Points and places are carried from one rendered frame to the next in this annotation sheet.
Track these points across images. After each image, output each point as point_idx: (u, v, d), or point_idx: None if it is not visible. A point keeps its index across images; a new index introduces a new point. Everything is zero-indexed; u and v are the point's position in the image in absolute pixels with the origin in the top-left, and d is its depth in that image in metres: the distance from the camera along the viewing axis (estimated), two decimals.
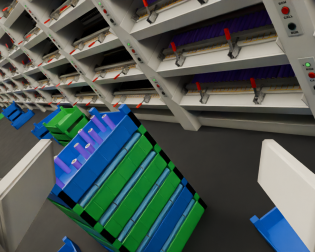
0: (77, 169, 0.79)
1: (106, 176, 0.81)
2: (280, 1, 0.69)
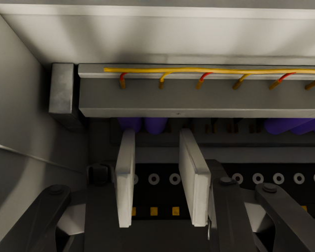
0: None
1: None
2: None
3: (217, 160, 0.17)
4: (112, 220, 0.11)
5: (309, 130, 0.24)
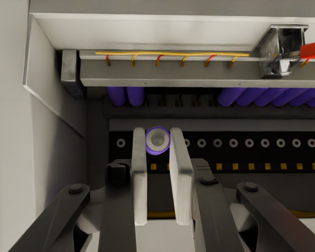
0: None
1: None
2: None
3: (204, 159, 0.17)
4: (128, 219, 0.11)
5: (248, 102, 0.33)
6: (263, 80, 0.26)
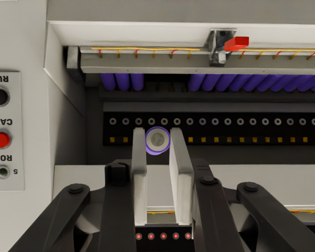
0: None
1: None
2: None
3: (204, 159, 0.17)
4: (128, 219, 0.11)
5: (210, 87, 0.43)
6: (212, 67, 0.36)
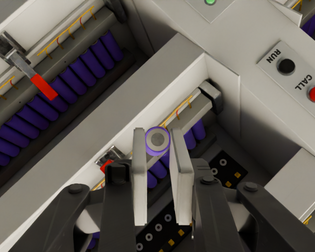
0: None
1: None
2: None
3: (204, 160, 0.17)
4: (128, 219, 0.11)
5: None
6: None
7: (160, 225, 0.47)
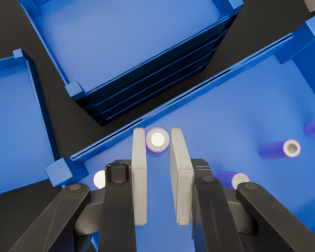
0: None
1: None
2: None
3: (204, 160, 0.17)
4: (128, 219, 0.11)
5: None
6: None
7: None
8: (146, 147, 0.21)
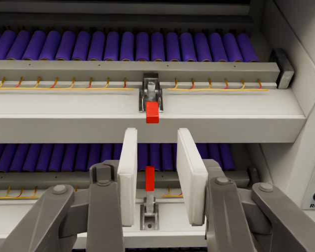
0: None
1: None
2: None
3: (214, 160, 0.17)
4: (115, 220, 0.11)
5: (142, 38, 0.41)
6: (152, 70, 0.36)
7: None
8: (180, 59, 0.39)
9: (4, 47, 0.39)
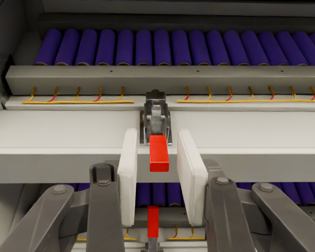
0: None
1: None
2: None
3: (214, 160, 0.17)
4: (115, 220, 0.11)
5: None
6: None
7: None
8: None
9: (225, 50, 0.33)
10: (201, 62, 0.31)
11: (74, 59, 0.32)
